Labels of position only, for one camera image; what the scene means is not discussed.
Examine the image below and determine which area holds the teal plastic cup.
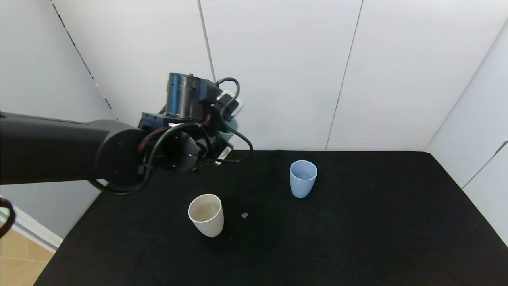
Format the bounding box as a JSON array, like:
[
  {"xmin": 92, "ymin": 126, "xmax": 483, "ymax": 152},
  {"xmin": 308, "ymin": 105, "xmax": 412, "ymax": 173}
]
[{"xmin": 218, "ymin": 115, "xmax": 239, "ymax": 142}]

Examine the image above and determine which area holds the light blue plastic cup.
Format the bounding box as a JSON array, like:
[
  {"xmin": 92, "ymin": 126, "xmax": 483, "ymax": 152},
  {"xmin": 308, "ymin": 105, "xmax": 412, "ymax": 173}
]
[{"xmin": 289, "ymin": 160, "xmax": 318, "ymax": 199}]

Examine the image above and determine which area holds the cream plastic cup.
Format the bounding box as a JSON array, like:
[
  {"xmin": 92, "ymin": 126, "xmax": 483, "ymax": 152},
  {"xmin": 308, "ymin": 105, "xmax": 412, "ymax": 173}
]
[{"xmin": 188, "ymin": 194, "xmax": 224, "ymax": 238}]

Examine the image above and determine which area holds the white baseboard strip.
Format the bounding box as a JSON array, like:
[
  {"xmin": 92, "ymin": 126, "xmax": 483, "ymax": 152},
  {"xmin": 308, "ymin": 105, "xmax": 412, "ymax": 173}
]
[{"xmin": 0, "ymin": 195, "xmax": 64, "ymax": 254}]

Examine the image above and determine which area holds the thin black camera cable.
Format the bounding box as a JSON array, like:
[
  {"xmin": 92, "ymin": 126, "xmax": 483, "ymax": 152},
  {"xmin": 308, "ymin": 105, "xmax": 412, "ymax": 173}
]
[{"xmin": 216, "ymin": 77, "xmax": 254, "ymax": 164}]

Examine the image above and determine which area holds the black red wrist cable bundle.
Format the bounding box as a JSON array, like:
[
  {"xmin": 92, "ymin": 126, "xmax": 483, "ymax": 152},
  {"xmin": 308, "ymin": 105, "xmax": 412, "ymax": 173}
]
[{"xmin": 88, "ymin": 121, "xmax": 211, "ymax": 196}]

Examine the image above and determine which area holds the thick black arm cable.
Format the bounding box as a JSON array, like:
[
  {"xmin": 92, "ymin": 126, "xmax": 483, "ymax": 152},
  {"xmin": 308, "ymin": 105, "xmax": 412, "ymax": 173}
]
[{"xmin": 0, "ymin": 197, "xmax": 16, "ymax": 239}]

